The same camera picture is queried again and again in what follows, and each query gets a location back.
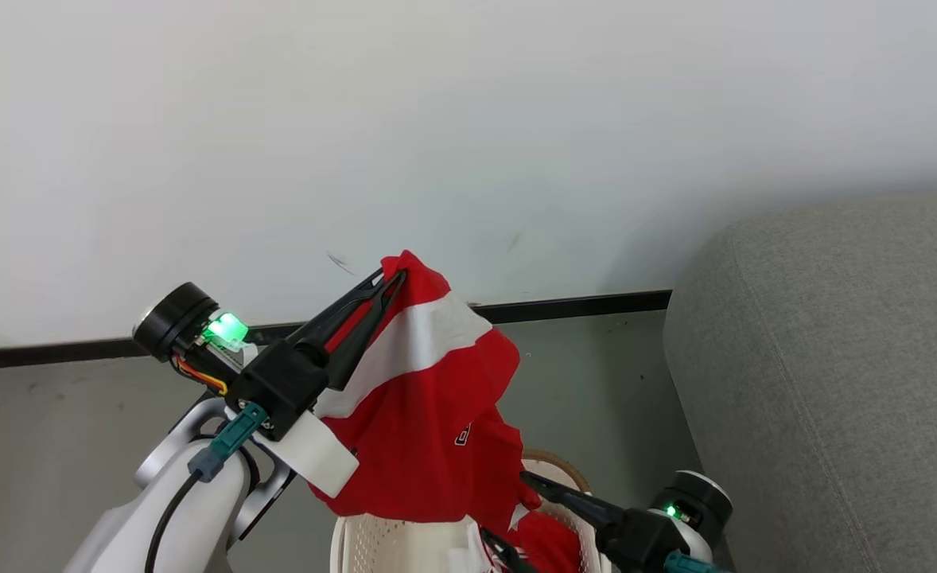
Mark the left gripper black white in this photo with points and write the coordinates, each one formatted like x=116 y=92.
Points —
x=277 y=386

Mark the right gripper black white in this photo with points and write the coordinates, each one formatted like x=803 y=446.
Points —
x=639 y=541

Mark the red white striped garment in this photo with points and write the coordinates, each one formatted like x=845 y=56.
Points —
x=421 y=430

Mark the white perforated laundry basket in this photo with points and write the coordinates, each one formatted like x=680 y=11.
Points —
x=389 y=545

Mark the grey fabric sofa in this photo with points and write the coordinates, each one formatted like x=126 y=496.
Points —
x=834 y=382

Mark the black wall baseboard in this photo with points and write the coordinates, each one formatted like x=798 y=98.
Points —
x=79 y=350

